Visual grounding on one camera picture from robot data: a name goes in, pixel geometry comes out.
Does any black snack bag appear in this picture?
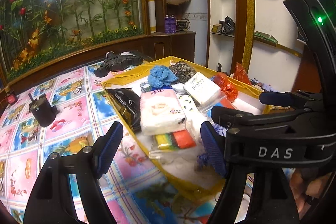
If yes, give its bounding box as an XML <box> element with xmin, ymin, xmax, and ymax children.
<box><xmin>106</xmin><ymin>88</ymin><xmax>141</xmax><ymax>133</ymax></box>

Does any yellow taped foam box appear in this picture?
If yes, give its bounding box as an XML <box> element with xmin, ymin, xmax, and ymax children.
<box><xmin>101</xmin><ymin>56</ymin><xmax>271</xmax><ymax>205</ymax></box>

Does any white towel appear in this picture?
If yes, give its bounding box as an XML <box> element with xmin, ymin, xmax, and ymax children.
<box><xmin>186</xmin><ymin>111</ymin><xmax>209</xmax><ymax>143</ymax></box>

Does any blue white Vinda bag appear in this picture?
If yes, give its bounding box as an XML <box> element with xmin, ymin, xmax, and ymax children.
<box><xmin>198</xmin><ymin>121</ymin><xmax>226</xmax><ymax>176</ymax></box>

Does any blue tissue pack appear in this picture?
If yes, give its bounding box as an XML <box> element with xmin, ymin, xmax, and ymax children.
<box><xmin>140</xmin><ymin>82</ymin><xmax>152</xmax><ymax>93</ymax></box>

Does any black cylindrical motor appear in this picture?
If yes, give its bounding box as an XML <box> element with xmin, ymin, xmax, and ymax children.
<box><xmin>29</xmin><ymin>93</ymin><xmax>58</xmax><ymax>127</ymax></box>

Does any colourful sponge pack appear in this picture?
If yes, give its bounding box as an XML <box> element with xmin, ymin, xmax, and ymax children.
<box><xmin>154</xmin><ymin>130</ymin><xmax>197</xmax><ymax>151</ymax></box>

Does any colourful printed tablecloth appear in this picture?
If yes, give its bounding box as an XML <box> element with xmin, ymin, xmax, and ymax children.
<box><xmin>1</xmin><ymin>63</ymin><xmax>217</xmax><ymax>223</ymax></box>

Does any brown knitted hat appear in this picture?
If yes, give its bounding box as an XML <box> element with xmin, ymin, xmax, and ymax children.
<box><xmin>169</xmin><ymin>61</ymin><xmax>197</xmax><ymax>84</ymax></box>

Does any orange red plastic bag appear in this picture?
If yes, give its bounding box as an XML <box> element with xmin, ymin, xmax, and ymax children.
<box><xmin>210</xmin><ymin>72</ymin><xmax>238</xmax><ymax>103</ymax></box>

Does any black star-shaped device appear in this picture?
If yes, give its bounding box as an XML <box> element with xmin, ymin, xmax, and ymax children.
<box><xmin>94</xmin><ymin>51</ymin><xmax>143</xmax><ymax>78</ymax></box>

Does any purple spray can pair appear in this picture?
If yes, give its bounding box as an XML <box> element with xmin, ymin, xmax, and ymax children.
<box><xmin>164</xmin><ymin>15</ymin><xmax>177</xmax><ymax>34</ymax></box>

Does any person's right hand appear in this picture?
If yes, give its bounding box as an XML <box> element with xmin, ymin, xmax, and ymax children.
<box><xmin>289</xmin><ymin>168</ymin><xmax>331</xmax><ymax>213</ymax></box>

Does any red plastic bag on cabinet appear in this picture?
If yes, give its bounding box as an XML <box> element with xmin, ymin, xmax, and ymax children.
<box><xmin>233</xmin><ymin>63</ymin><xmax>252</xmax><ymax>86</ymax></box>

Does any white Face tissue pack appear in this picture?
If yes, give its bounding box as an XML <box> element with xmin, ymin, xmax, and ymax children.
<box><xmin>183</xmin><ymin>72</ymin><xmax>221</xmax><ymax>105</ymax></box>

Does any flower mural panel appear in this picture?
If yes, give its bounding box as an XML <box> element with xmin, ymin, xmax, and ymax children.
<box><xmin>1</xmin><ymin>0</ymin><xmax>143</xmax><ymax>81</ymax></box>

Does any small red box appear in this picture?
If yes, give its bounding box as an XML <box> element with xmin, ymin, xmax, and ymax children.
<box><xmin>6</xmin><ymin>91</ymin><xmax>18</xmax><ymax>105</ymax></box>

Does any light blue knitted cloth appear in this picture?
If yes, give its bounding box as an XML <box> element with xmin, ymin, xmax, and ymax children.
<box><xmin>147</xmin><ymin>65</ymin><xmax>178</xmax><ymax>89</ymax></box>

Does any lemon print tissue pack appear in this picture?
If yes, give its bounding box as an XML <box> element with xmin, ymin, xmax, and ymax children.
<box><xmin>177</xmin><ymin>94</ymin><xmax>199</xmax><ymax>113</ymax></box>

